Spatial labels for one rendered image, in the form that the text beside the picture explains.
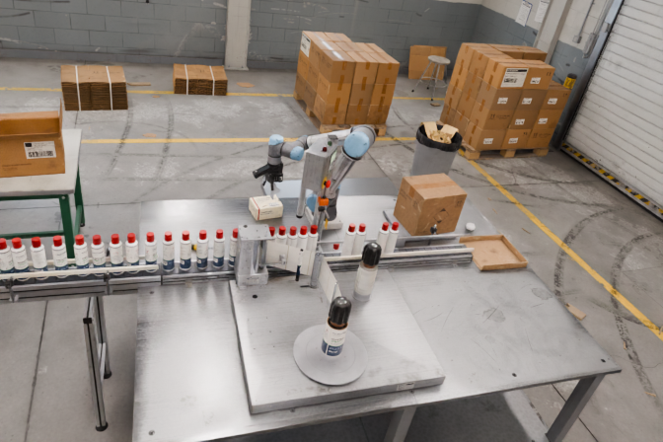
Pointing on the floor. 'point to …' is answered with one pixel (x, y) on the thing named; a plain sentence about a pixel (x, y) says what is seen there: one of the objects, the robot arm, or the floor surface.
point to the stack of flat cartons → (94, 88)
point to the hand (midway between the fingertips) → (266, 192)
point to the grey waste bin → (431, 161)
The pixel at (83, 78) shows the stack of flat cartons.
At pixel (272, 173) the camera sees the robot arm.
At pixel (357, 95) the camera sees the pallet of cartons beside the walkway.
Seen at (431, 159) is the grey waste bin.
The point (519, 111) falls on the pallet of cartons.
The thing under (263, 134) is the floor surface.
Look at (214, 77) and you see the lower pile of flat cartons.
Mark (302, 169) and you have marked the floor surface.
